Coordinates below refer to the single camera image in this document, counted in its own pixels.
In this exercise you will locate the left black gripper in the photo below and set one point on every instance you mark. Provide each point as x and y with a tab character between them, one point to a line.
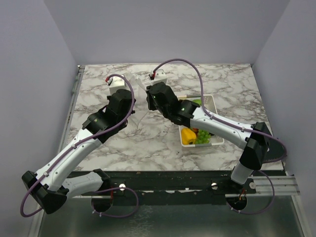
108	98

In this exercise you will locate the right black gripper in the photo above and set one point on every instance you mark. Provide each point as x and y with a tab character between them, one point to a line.
149	98

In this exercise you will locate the clear zip top bag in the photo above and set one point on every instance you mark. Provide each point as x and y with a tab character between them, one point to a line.
141	104

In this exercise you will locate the yellow bell pepper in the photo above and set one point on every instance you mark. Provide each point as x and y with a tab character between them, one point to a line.
188	137

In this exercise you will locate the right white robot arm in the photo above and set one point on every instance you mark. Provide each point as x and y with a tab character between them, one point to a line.
252	139

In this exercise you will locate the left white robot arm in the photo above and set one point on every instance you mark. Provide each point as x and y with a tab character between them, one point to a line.
50	186

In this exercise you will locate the green lime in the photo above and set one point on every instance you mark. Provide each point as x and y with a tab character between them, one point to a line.
198	101

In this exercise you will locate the red strawberry pile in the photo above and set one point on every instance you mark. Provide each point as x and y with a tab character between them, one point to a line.
195	130

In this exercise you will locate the white plastic basket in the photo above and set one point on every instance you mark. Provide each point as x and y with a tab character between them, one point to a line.
214	140

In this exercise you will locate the green grape bunch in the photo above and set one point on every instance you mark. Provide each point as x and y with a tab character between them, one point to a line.
203	137

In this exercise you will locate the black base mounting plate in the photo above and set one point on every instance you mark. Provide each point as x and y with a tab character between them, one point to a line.
173	187

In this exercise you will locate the black foam pad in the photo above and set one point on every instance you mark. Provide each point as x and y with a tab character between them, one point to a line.
274	153

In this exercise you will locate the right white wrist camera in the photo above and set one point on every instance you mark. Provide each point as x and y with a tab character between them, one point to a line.
158	76

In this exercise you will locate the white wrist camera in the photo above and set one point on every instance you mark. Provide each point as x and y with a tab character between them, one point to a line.
116	83
158	76

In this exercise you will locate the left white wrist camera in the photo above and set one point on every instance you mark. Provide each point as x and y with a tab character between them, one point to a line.
116	83

